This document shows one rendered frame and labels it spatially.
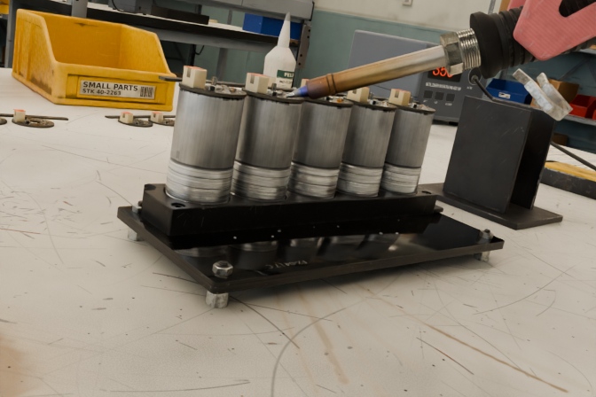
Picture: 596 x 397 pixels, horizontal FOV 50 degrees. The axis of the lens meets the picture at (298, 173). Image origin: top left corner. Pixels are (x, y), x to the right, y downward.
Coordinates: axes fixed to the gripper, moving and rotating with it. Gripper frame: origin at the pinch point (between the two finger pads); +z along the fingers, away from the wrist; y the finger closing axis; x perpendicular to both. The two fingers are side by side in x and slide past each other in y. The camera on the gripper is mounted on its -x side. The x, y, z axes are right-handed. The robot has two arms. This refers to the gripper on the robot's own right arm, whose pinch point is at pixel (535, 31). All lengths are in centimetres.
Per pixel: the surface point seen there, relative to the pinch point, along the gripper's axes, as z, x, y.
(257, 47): 39, -41, -310
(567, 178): 1.9, 15.1, -26.8
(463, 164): 5.9, 5.3, -15.2
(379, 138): 7.0, -1.2, -3.7
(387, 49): 3, -1, -58
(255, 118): 9.1, -5.8, 0.4
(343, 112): 7.0, -3.3, -1.9
